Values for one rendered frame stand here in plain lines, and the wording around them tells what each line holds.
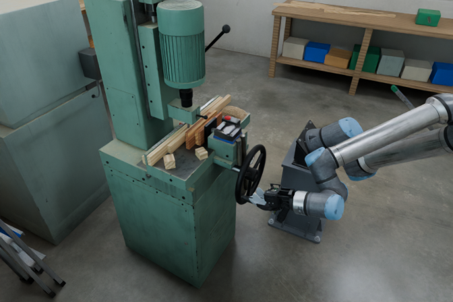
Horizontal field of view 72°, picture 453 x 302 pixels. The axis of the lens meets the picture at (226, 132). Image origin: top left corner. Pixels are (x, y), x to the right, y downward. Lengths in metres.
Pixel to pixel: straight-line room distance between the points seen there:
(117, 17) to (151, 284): 1.48
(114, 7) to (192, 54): 0.34
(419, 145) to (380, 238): 1.04
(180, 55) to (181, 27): 0.11
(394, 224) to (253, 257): 1.05
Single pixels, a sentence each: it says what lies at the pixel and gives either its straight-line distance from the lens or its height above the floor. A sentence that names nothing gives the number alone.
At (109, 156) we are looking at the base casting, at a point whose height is 0.79.
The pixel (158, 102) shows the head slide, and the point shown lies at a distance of 1.43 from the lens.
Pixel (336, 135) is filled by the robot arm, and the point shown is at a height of 0.80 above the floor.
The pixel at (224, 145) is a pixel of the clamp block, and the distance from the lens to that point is 1.37.
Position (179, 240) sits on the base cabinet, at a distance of 1.73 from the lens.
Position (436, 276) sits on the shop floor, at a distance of 2.44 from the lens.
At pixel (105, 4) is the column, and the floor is 1.49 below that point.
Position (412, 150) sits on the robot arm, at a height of 0.94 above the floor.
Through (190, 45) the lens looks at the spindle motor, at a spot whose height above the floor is 1.38.
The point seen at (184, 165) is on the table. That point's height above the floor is 0.90.
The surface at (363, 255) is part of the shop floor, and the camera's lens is 2.32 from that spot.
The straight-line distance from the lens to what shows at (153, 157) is 1.36.
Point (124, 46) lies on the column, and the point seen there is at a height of 1.34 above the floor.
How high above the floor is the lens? 1.79
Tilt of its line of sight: 35 degrees down
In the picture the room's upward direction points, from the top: 1 degrees clockwise
